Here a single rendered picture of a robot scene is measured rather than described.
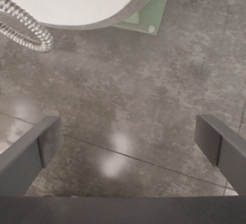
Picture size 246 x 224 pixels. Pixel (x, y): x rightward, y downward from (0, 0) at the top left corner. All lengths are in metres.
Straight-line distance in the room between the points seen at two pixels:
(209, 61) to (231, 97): 0.22
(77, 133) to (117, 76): 0.38
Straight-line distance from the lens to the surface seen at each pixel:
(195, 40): 1.06
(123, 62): 1.00
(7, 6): 0.33
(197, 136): 0.17
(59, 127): 0.17
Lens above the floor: 0.93
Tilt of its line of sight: 79 degrees down
